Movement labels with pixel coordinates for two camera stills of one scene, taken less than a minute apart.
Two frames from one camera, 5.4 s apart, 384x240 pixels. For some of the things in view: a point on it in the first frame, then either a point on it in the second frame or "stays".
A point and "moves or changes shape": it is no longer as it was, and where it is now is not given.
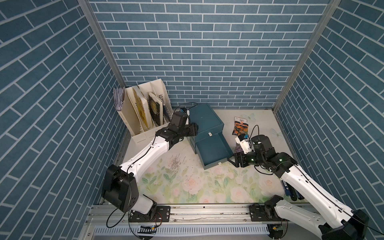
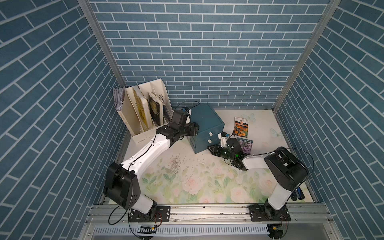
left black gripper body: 188,131 stays
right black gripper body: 250,158 to 221,152
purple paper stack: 118,94 stays
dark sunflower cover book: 156,107 stays
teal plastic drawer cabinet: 211,144 moves or changes shape
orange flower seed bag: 241,126 stays
